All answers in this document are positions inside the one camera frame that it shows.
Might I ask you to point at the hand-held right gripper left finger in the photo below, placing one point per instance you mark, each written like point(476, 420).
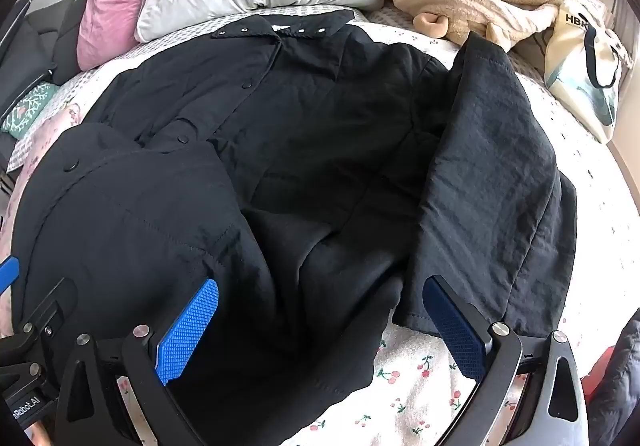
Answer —
point(189, 332)

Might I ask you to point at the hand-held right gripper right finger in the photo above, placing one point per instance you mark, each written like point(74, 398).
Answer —
point(452, 332)

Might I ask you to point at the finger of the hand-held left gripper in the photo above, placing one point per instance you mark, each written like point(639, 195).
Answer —
point(7, 272)
point(50, 308)

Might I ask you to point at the black jacket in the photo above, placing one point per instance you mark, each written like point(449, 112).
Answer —
point(300, 135)

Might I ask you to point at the cherry print bed sheet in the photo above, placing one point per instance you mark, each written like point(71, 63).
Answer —
point(425, 401)

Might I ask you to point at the red patterned cloth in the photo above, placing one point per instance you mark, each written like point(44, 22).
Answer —
point(597, 371)

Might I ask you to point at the teal patterned cushion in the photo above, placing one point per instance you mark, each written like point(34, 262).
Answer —
point(30, 108)

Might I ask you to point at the dark padded jacket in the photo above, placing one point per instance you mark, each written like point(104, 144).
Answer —
point(619, 376)

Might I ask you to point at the dark grey chair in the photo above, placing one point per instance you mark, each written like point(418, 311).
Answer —
point(55, 40)

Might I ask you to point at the cream tote bag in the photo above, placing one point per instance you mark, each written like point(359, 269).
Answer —
point(575, 75)

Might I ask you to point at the beige plush toy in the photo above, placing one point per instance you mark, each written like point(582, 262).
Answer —
point(434, 24)

